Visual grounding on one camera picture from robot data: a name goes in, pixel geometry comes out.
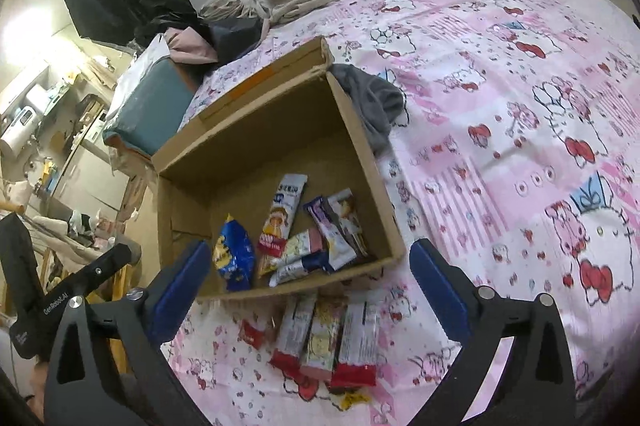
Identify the pink garment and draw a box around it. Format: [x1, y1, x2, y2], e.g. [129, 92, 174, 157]
[165, 27, 218, 66]

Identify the teal padded footboard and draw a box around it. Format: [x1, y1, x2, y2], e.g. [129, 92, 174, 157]
[102, 58, 196, 157]

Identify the yellow snack packet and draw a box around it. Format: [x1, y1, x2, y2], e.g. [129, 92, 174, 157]
[332, 391, 372, 412]

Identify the white water heater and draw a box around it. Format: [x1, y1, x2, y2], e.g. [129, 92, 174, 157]
[0, 106, 38, 159]

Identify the red and white bar packet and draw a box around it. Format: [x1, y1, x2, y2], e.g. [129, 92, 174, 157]
[269, 293, 318, 372]
[330, 301, 381, 389]

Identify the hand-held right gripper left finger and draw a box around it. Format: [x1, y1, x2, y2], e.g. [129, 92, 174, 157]
[44, 240, 213, 426]

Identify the purple and white snack packet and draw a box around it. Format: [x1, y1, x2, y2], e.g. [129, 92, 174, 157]
[303, 196, 358, 271]

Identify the brown and white snack packet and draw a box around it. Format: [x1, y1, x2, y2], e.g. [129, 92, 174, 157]
[325, 188, 371, 259]

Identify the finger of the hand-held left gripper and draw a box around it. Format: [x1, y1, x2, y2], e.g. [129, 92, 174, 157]
[70, 243, 141, 301]

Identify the blue cartoon snack packet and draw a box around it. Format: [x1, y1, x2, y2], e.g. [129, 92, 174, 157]
[212, 213, 257, 293]

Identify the blue and white snack packet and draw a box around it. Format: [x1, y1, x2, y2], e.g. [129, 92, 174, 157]
[268, 251, 331, 288]

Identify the small red snack packet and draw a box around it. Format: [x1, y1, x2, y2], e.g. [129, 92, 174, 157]
[239, 318, 268, 351]

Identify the pink cartoon snack packet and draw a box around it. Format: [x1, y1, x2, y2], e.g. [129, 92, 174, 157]
[299, 298, 348, 382]

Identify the pale pink snack packet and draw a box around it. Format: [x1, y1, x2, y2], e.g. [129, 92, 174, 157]
[270, 227, 328, 269]

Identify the white plastic bag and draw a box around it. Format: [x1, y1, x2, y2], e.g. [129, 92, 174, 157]
[107, 33, 173, 121]

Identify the white and red snack packet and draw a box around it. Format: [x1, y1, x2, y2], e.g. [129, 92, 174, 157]
[256, 173, 308, 277]

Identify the dark plastic bag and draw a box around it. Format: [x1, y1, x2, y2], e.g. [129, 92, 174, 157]
[207, 16, 266, 61]

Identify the white base cabinet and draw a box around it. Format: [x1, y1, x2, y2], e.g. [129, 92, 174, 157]
[52, 146, 131, 211]

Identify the dark grey garment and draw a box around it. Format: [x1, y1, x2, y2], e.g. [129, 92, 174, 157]
[330, 64, 408, 151]

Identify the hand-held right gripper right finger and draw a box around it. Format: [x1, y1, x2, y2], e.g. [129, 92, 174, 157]
[409, 238, 576, 426]

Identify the cardboard box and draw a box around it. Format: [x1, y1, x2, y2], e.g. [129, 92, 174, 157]
[151, 36, 406, 301]

